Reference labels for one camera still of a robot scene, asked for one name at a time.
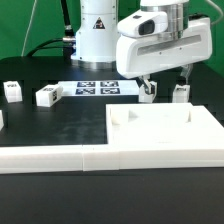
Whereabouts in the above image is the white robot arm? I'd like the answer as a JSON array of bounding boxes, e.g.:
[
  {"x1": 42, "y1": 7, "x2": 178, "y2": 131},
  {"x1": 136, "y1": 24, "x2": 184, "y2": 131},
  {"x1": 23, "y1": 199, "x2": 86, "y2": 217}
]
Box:
[{"x1": 71, "y1": 0, "x2": 218, "y2": 98}]

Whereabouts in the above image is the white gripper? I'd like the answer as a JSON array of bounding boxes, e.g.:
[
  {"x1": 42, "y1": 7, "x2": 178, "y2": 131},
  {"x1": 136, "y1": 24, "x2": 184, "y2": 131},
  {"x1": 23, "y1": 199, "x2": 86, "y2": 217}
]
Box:
[{"x1": 116, "y1": 17, "x2": 212, "y2": 95}]

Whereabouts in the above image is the black cable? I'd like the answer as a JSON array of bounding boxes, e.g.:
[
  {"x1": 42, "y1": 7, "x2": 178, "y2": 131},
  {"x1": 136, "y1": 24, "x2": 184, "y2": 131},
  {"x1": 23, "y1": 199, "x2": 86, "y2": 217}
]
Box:
[{"x1": 25, "y1": 0, "x2": 78, "y2": 57}]

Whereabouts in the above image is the white square tabletop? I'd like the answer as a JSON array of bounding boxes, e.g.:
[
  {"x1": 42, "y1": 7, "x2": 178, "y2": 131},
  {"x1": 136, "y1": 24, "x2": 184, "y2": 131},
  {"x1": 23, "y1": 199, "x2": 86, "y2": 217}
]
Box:
[{"x1": 106, "y1": 103, "x2": 224, "y2": 146}]

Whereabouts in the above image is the white U-shaped fence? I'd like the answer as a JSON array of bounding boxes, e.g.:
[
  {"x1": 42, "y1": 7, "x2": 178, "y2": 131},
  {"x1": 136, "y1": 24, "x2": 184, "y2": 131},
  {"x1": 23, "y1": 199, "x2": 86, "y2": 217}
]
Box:
[{"x1": 0, "y1": 105, "x2": 224, "y2": 175}]

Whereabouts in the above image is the marker sheet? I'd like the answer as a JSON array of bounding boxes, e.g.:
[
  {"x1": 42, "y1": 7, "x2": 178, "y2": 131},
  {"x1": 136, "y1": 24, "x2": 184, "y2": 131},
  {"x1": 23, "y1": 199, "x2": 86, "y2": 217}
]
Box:
[{"x1": 58, "y1": 80, "x2": 139, "y2": 97}]

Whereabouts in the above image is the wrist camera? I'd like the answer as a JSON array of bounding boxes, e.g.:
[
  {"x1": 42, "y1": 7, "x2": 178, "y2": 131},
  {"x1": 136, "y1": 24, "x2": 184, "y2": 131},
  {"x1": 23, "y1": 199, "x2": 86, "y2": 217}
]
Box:
[{"x1": 117, "y1": 10, "x2": 168, "y2": 38}]

